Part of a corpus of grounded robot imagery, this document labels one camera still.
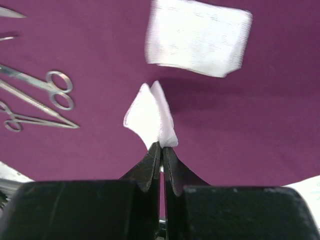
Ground lower hemostat clamp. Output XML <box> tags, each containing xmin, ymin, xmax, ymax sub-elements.
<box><xmin>0</xmin><ymin>101</ymin><xmax>79</xmax><ymax>133</ymax></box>

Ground upper small scissors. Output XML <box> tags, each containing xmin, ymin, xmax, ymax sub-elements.
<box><xmin>0</xmin><ymin>6</ymin><xmax>26</xmax><ymax>19</ymax></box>

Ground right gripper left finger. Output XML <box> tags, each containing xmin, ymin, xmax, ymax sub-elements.
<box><xmin>0</xmin><ymin>142</ymin><xmax>162</xmax><ymax>240</ymax></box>

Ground white gauze pad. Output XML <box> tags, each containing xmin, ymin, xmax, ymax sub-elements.
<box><xmin>123</xmin><ymin>80</ymin><xmax>179</xmax><ymax>149</ymax></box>
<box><xmin>144</xmin><ymin>0</ymin><xmax>253</xmax><ymax>78</ymax></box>

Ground middle metal scissors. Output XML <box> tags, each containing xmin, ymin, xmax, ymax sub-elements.
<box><xmin>0</xmin><ymin>64</ymin><xmax>75</xmax><ymax>111</ymax></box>

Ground metal tweezers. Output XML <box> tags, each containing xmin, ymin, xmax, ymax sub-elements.
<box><xmin>0</xmin><ymin>80</ymin><xmax>80</xmax><ymax>128</ymax></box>

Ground thin metal forceps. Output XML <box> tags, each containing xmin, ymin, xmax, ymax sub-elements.
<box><xmin>0</xmin><ymin>35</ymin><xmax>18</xmax><ymax>41</ymax></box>

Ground purple cloth drape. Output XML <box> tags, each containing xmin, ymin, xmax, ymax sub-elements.
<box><xmin>0</xmin><ymin>0</ymin><xmax>320</xmax><ymax>186</ymax></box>

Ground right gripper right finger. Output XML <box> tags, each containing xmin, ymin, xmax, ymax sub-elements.
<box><xmin>162</xmin><ymin>147</ymin><xmax>320</xmax><ymax>240</ymax></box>

